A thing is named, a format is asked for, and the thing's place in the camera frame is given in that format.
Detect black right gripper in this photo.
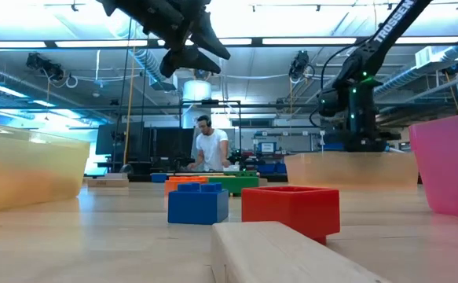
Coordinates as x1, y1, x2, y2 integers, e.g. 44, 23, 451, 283
343, 79, 402, 153

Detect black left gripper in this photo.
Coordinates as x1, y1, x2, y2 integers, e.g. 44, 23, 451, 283
97, 0, 232, 79

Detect orange long brick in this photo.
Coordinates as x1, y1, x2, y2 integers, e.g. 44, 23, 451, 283
164, 175, 210, 197

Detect green long brick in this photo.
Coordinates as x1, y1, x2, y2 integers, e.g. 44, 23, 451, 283
207, 175, 260, 197
223, 170, 258, 178

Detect blue storage bins shelf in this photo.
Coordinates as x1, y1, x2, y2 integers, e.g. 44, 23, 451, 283
321, 136, 347, 153

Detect white cylindrical tank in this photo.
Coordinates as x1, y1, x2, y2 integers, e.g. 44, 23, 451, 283
181, 79, 213, 130

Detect orange translucent bin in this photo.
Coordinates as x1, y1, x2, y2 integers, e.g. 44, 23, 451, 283
284, 151, 419, 190

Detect black ceiling-hung device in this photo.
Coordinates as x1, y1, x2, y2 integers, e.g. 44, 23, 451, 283
288, 50, 316, 82
24, 52, 65, 83
440, 62, 458, 78

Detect grey panel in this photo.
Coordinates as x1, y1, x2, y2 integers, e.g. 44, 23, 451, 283
192, 127, 237, 172

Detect black beam with light strips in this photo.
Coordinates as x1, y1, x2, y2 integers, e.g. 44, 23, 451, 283
0, 36, 458, 50

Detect person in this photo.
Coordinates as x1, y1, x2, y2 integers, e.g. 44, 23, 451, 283
187, 114, 232, 172

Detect pink translucent bin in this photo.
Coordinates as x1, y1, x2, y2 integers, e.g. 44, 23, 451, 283
408, 111, 458, 221

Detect white air vent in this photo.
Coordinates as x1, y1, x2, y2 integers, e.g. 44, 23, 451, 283
415, 45, 458, 70

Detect black monitor panels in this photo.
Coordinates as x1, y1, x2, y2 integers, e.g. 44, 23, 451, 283
96, 121, 196, 173

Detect blue background crates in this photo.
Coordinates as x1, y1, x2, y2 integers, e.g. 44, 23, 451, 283
258, 163, 288, 175

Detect dark red small brick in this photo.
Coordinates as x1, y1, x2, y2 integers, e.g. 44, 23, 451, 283
240, 186, 342, 245

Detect yellow translucent bin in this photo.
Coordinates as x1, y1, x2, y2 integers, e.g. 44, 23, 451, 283
0, 119, 91, 213

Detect silver spiral duct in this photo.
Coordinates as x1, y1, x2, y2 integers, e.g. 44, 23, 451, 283
373, 44, 458, 97
128, 49, 178, 93

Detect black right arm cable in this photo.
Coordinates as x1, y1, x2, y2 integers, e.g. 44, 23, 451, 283
309, 35, 373, 129

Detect yellow hanging cable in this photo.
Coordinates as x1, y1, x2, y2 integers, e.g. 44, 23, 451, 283
123, 46, 136, 166

